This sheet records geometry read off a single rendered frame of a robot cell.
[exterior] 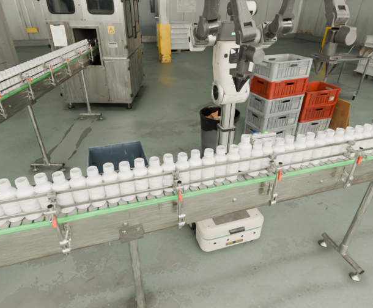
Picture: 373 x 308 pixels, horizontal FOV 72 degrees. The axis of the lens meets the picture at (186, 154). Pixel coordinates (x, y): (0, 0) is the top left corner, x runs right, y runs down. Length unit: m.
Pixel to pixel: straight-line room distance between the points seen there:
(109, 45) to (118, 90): 0.73
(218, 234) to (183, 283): 0.42
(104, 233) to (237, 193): 0.60
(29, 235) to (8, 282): 1.23
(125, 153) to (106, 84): 3.18
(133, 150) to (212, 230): 0.84
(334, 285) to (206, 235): 0.94
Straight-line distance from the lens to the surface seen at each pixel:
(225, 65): 1.62
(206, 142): 2.90
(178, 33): 10.43
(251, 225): 2.10
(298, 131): 4.07
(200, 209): 1.18
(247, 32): 1.18
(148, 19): 13.04
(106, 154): 1.64
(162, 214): 1.13
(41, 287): 2.22
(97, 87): 4.80
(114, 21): 4.51
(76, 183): 1.02
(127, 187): 1.03
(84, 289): 2.10
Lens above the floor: 1.70
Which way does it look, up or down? 31 degrees down
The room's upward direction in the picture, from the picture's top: 1 degrees clockwise
